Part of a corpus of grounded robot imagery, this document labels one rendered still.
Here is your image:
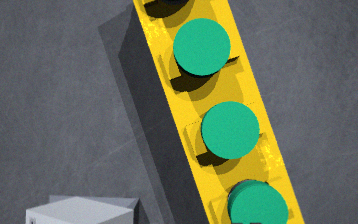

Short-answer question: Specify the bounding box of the white button panel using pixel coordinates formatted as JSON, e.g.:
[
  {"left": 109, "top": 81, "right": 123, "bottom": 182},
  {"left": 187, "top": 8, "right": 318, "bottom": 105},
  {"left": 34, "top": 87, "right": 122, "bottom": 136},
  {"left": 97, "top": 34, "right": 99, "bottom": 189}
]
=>
[{"left": 26, "top": 195, "right": 139, "bottom": 224}]

